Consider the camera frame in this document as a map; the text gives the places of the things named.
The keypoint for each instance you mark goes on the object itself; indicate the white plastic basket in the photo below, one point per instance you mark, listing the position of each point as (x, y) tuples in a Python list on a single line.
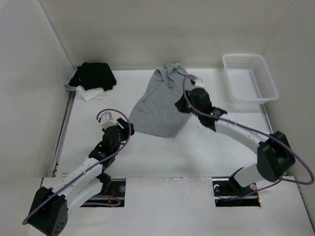
[(248, 79)]

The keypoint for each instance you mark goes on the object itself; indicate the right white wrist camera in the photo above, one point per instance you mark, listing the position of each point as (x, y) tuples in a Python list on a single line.
[(197, 83)]

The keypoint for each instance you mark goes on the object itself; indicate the folded white tank top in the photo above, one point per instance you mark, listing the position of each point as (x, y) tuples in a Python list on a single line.
[(87, 95)]

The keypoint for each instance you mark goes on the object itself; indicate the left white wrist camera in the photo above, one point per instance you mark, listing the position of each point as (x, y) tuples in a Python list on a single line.
[(106, 120)]

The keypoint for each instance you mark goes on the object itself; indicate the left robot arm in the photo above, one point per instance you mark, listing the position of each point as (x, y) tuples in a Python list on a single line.
[(52, 206)]

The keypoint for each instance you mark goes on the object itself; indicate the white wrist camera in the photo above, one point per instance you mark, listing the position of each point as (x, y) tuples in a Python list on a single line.
[(197, 83), (106, 120)]

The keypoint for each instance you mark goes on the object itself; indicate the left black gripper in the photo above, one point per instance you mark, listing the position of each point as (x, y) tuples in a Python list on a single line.
[(125, 131)]

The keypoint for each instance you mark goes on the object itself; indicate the folded black tank top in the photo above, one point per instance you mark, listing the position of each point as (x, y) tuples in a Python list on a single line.
[(93, 76)]

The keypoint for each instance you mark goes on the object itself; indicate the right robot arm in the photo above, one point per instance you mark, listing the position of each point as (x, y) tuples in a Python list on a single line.
[(273, 157)]

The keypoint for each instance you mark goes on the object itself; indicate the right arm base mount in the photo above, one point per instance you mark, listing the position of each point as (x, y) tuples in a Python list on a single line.
[(229, 193)]

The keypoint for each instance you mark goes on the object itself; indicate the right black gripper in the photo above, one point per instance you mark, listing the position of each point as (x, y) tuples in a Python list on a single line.
[(180, 104)]

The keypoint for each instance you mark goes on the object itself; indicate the grey tank top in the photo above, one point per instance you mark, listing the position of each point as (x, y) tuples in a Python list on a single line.
[(155, 112)]

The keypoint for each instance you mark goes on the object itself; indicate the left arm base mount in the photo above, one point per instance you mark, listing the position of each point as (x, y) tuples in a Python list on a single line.
[(112, 193)]

